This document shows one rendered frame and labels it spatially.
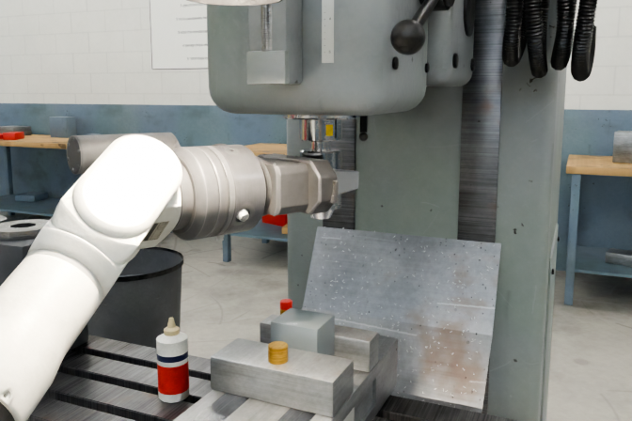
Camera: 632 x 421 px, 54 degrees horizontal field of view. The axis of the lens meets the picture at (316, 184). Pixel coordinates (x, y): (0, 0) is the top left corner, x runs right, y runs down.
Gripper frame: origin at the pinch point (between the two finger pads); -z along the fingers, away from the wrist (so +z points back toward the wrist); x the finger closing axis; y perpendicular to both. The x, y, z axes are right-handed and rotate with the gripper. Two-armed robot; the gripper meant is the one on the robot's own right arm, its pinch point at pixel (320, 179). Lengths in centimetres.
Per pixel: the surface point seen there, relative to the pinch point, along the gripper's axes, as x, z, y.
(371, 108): -10.8, 3.5, -8.2
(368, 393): -3.1, -5.4, 26.2
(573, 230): 120, -320, 71
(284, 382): -3.2, 7.7, 20.7
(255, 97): -0.6, 9.5, -9.1
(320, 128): -1.7, 1.7, -5.9
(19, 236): 42.9, 20.0, 11.3
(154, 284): 166, -63, 65
